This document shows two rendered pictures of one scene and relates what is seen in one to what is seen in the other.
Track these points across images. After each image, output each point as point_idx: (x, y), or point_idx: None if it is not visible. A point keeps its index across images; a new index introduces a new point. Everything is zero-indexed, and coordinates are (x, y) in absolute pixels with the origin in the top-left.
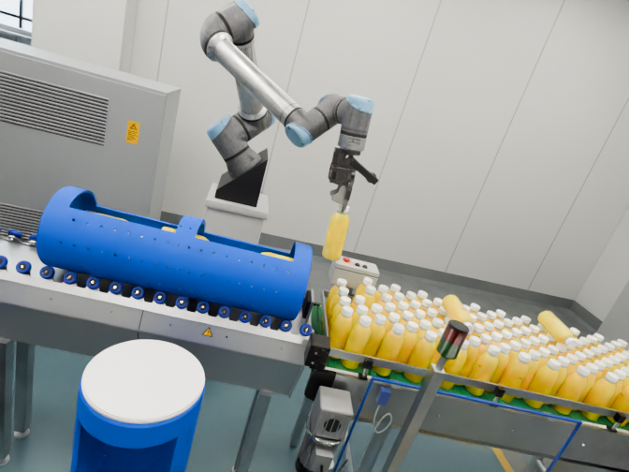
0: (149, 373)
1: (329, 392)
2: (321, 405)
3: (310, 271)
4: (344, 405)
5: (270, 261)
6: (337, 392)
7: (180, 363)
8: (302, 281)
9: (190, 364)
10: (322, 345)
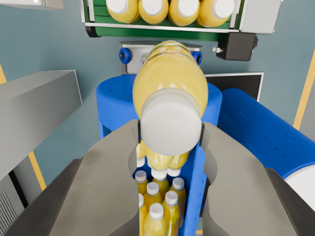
0: (313, 196)
1: (252, 21)
2: (269, 33)
3: (209, 101)
4: (270, 3)
5: (202, 163)
6: (252, 11)
7: (304, 181)
8: (219, 106)
9: (306, 175)
10: (250, 45)
